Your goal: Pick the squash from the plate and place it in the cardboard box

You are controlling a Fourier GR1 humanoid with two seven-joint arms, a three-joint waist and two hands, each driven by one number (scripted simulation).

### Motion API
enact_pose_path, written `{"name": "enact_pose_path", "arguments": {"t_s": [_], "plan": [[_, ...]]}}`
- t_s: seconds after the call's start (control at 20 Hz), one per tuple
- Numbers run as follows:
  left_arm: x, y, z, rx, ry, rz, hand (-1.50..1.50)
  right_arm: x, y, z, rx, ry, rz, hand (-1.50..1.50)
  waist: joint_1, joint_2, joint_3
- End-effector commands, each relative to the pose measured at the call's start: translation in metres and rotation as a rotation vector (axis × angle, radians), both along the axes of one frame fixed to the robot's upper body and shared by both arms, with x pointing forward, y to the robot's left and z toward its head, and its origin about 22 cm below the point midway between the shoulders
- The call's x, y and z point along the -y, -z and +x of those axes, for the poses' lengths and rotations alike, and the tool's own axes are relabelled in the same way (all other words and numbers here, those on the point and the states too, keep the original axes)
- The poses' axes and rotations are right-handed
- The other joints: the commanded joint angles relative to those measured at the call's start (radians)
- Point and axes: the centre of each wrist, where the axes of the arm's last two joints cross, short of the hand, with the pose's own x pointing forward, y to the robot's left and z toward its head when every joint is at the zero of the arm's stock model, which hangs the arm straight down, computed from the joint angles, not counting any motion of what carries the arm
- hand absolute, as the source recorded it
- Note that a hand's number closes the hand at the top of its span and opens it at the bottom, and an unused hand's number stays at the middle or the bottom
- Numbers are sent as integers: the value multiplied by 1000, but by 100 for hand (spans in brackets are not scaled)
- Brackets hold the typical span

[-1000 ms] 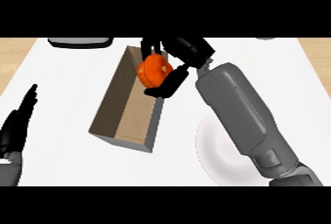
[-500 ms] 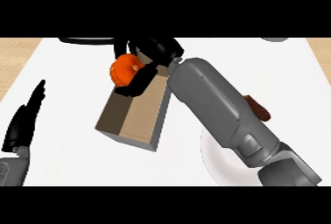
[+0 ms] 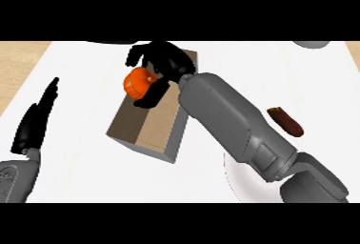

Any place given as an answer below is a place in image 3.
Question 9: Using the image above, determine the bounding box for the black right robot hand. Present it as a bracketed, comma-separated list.
[124, 41, 196, 110]

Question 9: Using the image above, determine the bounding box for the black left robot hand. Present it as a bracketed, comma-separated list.
[10, 76, 61, 155]

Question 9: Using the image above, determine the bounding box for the orange squash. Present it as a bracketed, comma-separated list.
[123, 66, 159, 100]

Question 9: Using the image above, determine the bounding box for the brown cardboard box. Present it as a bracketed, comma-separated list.
[105, 48, 199, 165]

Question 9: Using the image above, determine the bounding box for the white plate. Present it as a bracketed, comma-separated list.
[223, 152, 286, 204]

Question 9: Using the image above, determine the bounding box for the grey round object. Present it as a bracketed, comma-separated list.
[291, 41, 332, 50]

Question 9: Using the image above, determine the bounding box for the dark red-brown vegetable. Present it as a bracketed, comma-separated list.
[266, 106, 305, 138]

